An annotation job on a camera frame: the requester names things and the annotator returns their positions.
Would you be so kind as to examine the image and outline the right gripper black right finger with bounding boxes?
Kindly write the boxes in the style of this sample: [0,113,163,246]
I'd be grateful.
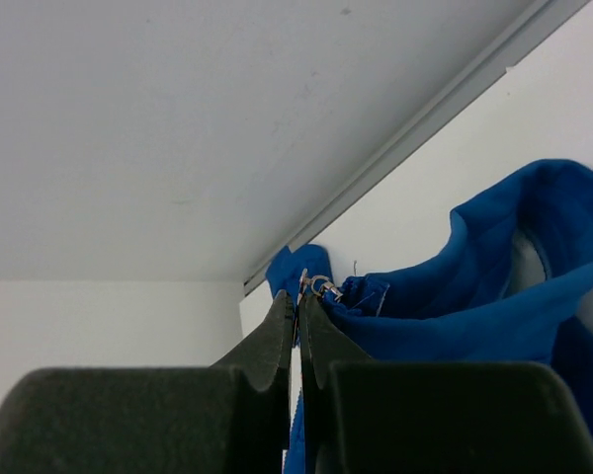
[298,296,593,473]

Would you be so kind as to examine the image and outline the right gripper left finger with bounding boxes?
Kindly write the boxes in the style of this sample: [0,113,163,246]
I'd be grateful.
[0,292,294,473]

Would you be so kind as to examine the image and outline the blue zip-up jacket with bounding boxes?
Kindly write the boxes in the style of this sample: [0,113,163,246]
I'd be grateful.
[265,158,593,474]

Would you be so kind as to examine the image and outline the aluminium frame rail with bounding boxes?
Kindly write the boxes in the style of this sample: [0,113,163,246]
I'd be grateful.
[241,0,593,297]

